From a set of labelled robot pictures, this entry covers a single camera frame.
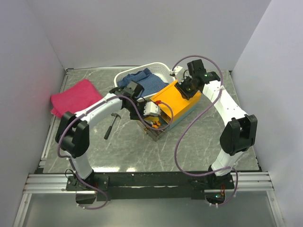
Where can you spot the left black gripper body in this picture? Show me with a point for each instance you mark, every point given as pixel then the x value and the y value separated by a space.
pixel 133 112

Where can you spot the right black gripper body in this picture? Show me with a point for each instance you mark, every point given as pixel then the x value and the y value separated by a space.
pixel 186 88

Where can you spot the orange black combination pliers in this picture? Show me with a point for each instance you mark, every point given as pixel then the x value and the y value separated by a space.
pixel 154 123

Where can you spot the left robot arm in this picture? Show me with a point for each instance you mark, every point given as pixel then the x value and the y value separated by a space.
pixel 73 132

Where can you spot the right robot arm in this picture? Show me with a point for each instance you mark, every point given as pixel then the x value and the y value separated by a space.
pixel 240 128

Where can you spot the yellow drawer cabinet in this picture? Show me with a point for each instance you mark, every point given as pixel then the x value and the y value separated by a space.
pixel 180 106

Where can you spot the blue checkered shirt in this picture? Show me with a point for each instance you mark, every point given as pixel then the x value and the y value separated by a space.
pixel 150 82

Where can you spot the white plastic basket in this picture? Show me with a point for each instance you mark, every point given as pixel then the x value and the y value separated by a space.
pixel 159 69

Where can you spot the pink folded towel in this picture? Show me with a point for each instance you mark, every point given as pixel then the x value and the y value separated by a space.
pixel 79 97

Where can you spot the black base beam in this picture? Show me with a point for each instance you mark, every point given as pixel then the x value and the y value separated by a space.
pixel 149 185

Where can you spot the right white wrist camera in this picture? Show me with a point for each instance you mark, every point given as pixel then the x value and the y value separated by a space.
pixel 179 73

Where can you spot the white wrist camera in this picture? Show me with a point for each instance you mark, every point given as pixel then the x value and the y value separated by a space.
pixel 179 73
pixel 151 109

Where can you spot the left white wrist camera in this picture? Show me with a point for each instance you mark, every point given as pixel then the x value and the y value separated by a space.
pixel 151 109

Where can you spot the black handled hammer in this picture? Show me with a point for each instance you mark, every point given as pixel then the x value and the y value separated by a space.
pixel 115 116

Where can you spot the aluminium frame rail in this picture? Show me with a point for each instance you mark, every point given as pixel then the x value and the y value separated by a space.
pixel 56 183

